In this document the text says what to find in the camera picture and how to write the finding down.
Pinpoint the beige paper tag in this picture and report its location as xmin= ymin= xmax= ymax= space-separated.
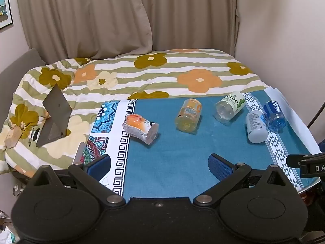
xmin=4 ymin=124 xmax=23 ymax=148

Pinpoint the blue patterned tablecloth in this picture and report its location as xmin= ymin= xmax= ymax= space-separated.
xmin=86 ymin=87 xmax=321 ymax=198

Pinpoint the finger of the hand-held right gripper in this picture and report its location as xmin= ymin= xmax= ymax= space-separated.
xmin=286 ymin=154 xmax=312 ymax=169

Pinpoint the clear cup orange label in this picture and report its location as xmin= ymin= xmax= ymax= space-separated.
xmin=175 ymin=98 xmax=203 ymax=133

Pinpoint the grey tablet with stand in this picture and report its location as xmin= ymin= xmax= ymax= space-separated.
xmin=35 ymin=84 xmax=72 ymax=147

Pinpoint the clear cup green label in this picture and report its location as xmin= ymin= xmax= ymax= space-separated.
xmin=216 ymin=91 xmax=246 ymax=126

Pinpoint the floral striped blanket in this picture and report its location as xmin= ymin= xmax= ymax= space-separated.
xmin=0 ymin=48 xmax=270 ymax=175

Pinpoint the clear suction cup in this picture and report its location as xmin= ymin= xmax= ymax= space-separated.
xmin=13 ymin=182 xmax=27 ymax=197

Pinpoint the framed wall picture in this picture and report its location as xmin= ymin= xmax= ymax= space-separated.
xmin=0 ymin=0 xmax=14 ymax=30

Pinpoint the black cable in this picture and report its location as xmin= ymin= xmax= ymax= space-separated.
xmin=307 ymin=101 xmax=325 ymax=129

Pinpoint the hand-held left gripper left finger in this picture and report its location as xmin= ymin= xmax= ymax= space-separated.
xmin=32 ymin=154 xmax=127 ymax=206

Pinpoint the orange cartoon print cup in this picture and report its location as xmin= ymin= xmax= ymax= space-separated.
xmin=122 ymin=113 xmax=159 ymax=145

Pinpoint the blue clear cup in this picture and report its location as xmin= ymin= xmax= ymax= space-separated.
xmin=261 ymin=100 xmax=287 ymax=133

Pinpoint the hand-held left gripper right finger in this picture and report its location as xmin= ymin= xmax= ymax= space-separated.
xmin=193 ymin=153 xmax=289 ymax=206

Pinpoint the grey headboard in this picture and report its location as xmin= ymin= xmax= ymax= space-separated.
xmin=0 ymin=47 xmax=47 ymax=130

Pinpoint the white plastic cup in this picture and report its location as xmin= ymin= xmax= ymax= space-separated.
xmin=245 ymin=110 xmax=269 ymax=143

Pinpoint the beige curtain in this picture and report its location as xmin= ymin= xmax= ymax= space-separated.
xmin=15 ymin=0 xmax=240 ymax=59

